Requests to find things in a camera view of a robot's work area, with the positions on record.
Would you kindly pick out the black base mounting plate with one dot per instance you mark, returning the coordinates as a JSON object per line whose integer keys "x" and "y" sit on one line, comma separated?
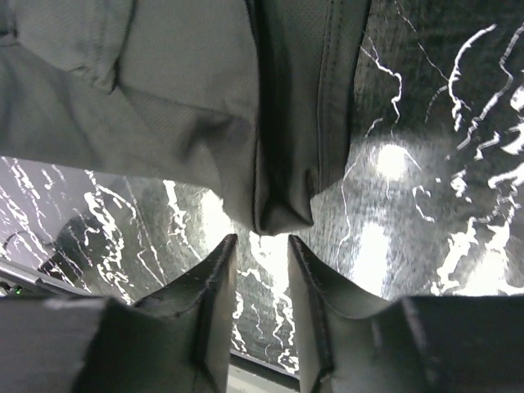
{"x": 245, "y": 374}

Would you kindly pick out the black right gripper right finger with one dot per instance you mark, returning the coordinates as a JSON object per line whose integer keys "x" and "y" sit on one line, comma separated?
{"x": 349, "y": 340}

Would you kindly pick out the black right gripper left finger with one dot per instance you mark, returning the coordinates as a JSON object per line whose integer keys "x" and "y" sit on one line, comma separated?
{"x": 176, "y": 339}

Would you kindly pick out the black t shirt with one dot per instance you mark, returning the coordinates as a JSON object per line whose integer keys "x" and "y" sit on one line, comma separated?
{"x": 250, "y": 99}

